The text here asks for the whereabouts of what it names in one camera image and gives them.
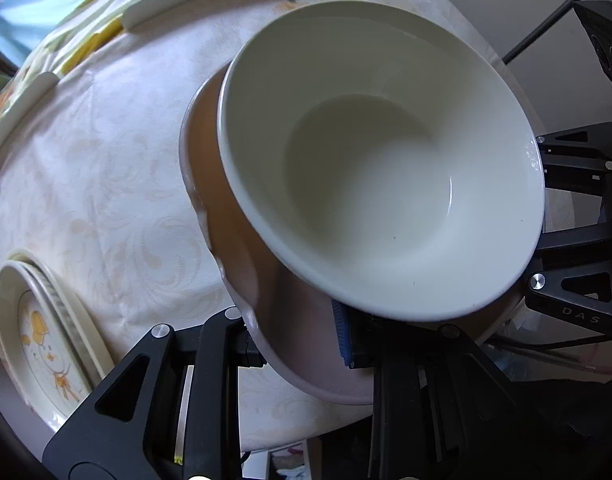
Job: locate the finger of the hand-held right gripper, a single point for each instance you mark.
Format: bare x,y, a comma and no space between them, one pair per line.
580,160
580,260

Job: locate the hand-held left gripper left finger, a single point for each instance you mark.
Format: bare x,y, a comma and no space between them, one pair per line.
251,352

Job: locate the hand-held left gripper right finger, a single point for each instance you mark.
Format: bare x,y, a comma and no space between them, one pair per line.
340,332

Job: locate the pink bowl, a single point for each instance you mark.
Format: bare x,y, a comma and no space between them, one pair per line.
246,230

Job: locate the white ribbed bowl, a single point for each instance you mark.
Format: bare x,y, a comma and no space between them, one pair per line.
375,175

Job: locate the large white plate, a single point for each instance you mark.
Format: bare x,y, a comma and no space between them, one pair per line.
88,327

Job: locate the cream rimmed plate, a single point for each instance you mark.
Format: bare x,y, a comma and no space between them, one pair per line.
41,350

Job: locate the cream patterned tablecloth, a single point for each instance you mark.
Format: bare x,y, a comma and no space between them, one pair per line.
111,185

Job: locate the light blue sheer curtain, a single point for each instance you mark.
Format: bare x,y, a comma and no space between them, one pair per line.
36,0

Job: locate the black metal chair frame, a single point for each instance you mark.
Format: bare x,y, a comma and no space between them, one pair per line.
550,17

